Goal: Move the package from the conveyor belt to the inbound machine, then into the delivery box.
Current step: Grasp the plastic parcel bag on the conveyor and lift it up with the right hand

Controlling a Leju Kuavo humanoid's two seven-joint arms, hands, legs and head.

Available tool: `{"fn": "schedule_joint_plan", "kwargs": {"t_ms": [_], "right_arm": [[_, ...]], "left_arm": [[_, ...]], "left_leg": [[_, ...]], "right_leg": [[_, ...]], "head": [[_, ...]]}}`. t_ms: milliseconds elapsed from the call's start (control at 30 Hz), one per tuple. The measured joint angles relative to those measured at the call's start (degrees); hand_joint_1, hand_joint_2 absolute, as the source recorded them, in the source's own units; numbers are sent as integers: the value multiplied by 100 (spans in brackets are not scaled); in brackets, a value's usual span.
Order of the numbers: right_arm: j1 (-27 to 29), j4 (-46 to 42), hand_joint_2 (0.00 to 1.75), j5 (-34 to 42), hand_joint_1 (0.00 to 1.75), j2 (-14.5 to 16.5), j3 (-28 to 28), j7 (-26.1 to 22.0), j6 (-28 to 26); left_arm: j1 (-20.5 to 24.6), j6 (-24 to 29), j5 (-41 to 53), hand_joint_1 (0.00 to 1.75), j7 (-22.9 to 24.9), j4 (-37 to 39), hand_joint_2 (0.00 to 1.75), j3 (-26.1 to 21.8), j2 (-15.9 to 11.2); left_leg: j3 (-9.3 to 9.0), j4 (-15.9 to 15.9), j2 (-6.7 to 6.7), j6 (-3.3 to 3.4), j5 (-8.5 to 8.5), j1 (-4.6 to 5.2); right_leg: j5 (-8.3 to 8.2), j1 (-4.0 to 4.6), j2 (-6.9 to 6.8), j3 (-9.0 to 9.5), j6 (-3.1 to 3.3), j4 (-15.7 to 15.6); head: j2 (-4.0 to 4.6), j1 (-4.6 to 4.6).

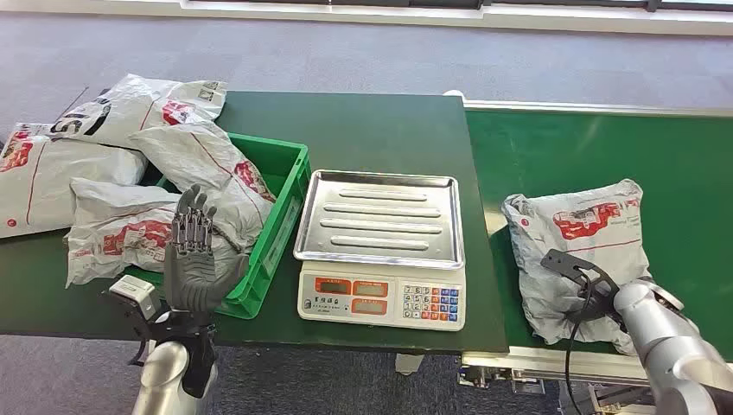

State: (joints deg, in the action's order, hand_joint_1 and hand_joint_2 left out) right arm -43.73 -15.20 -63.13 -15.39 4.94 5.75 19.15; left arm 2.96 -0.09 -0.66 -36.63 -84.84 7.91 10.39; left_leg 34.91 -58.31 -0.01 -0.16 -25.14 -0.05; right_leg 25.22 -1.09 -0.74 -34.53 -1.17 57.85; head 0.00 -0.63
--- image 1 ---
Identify grey mailer bag black letters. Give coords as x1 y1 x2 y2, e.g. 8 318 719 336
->
50 73 228 151

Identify green belt conveyor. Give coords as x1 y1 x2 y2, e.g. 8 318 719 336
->
457 99 733 415

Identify grey mailer bag red logo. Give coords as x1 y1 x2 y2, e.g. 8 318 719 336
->
501 178 654 357

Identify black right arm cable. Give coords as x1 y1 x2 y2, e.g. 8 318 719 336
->
564 271 596 415

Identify white electronic scale steel tray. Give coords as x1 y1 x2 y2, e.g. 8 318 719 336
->
293 169 468 332

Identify grey mailer bag red print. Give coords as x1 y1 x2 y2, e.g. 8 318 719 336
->
64 177 184 289

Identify white table leg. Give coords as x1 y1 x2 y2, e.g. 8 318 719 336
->
395 354 426 377

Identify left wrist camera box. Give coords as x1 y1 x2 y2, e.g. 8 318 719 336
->
108 274 162 322

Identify large flat grey mailer bag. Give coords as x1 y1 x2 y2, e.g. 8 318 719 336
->
0 121 149 240

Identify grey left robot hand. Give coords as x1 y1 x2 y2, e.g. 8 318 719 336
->
163 182 252 316

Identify green plastic crate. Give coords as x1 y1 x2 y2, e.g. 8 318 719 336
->
112 132 312 321

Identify grey mailer bag red stripe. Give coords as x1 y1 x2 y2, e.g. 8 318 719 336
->
126 121 277 253

